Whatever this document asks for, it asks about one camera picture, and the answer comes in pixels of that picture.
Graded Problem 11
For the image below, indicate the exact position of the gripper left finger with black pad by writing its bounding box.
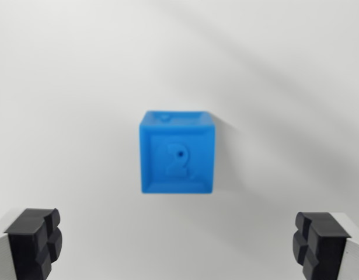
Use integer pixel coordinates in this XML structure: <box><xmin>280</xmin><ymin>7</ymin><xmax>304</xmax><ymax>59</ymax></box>
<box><xmin>0</xmin><ymin>208</ymin><xmax>63</xmax><ymax>280</ymax></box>

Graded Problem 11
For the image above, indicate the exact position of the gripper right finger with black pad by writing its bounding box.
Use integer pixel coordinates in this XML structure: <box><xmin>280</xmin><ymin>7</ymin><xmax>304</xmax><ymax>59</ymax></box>
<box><xmin>291</xmin><ymin>212</ymin><xmax>359</xmax><ymax>280</ymax></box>

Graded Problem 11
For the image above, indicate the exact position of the blue cube with number two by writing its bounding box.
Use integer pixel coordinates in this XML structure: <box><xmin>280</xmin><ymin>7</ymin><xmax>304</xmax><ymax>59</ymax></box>
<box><xmin>138</xmin><ymin>110</ymin><xmax>217</xmax><ymax>195</ymax></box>

